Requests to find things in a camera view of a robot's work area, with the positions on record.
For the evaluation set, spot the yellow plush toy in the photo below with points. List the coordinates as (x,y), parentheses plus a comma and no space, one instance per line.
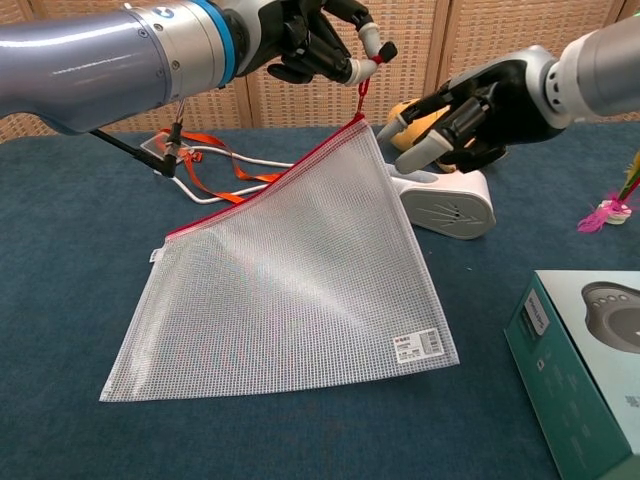
(410,142)

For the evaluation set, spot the colourful feather shuttlecock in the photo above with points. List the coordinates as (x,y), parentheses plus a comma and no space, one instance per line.
(612,207)

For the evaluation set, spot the teal Philips product box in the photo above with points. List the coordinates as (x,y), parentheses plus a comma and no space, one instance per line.
(575,375)

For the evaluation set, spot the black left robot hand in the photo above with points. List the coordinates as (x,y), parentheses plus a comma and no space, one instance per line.
(310,45)

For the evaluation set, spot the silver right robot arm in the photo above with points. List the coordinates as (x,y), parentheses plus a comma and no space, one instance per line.
(600,70)

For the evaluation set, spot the clear mesh zipper pouch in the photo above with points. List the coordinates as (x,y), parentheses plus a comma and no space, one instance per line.
(300,280)

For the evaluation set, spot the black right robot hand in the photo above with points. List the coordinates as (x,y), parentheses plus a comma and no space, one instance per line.
(500,110)

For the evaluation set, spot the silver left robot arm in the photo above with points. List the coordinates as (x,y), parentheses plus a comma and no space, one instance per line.
(100,55)

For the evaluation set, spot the woven folding screen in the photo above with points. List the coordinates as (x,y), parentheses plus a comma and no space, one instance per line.
(500,30)

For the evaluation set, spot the white handheld garment steamer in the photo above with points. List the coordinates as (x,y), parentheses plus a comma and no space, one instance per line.
(450,212)

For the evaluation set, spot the clear plastic badge holder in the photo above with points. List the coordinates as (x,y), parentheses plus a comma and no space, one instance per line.
(152,146)

